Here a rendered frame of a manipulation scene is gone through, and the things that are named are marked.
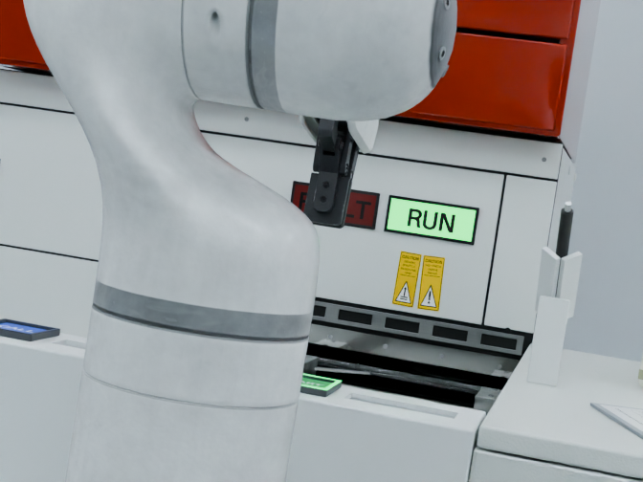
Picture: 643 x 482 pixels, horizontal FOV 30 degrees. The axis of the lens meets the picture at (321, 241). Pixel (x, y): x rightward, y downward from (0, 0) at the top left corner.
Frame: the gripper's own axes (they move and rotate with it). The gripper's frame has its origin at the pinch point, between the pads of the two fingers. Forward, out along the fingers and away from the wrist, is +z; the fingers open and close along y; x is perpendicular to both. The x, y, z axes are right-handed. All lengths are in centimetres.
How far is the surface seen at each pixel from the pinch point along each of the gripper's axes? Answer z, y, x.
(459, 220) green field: -11, -57, 4
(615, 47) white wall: -86, -193, 18
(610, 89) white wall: -76, -195, 18
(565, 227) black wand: -4.8, -20.6, 18.4
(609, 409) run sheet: 11.8, -15.3, 24.9
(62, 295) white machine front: 7, -61, -49
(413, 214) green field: -11, -57, -2
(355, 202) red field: -11, -57, -10
